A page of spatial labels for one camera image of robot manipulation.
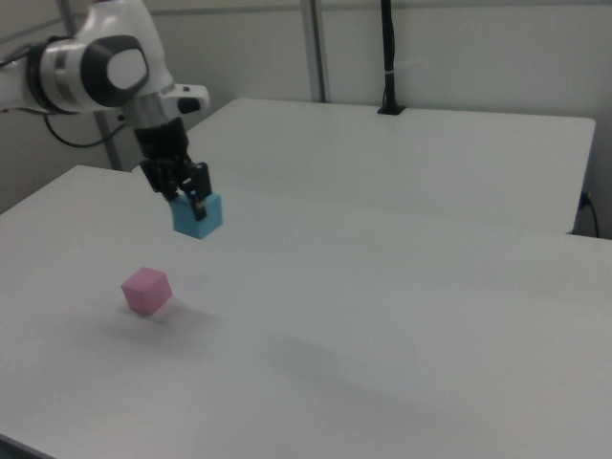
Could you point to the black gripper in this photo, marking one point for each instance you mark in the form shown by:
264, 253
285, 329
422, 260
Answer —
162, 148

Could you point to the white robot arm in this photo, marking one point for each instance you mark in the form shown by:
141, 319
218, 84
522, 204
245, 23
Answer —
143, 28

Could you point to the pink cube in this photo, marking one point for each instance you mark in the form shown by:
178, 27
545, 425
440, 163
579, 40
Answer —
146, 291

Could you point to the black camera stand pole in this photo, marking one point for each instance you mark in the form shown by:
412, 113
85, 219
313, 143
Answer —
389, 57

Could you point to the blue cube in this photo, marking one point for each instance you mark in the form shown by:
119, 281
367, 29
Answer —
205, 217

